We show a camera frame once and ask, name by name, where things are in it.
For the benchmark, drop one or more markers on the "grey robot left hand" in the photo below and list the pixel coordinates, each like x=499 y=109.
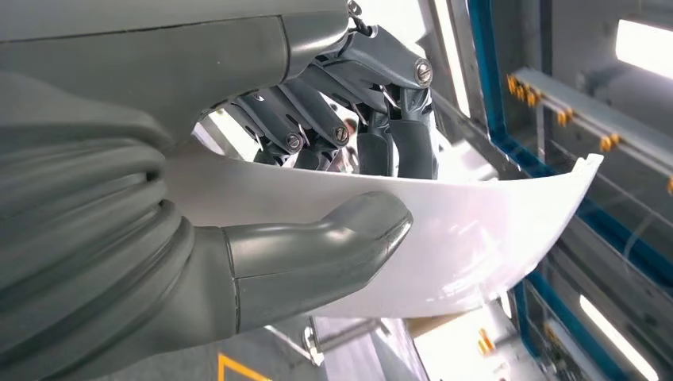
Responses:
x=158 y=52

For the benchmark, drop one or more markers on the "ceiling light panel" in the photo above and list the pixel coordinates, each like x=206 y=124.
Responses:
x=646 y=50
x=615 y=336

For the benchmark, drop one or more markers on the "dark blue metal frame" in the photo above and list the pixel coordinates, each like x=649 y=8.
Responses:
x=481 y=52

